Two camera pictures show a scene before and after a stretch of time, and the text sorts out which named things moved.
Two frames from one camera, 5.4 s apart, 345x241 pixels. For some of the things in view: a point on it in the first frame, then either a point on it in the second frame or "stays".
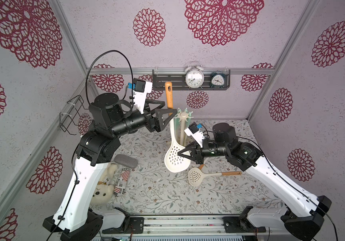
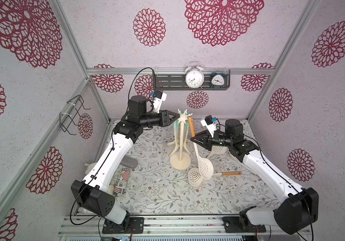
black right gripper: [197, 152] -> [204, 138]
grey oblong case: [126, 160] stays
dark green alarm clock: [217, 79] stays
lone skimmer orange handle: [174, 161] -> [205, 166]
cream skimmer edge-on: [196, 176] stays
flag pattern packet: [120, 187] stays
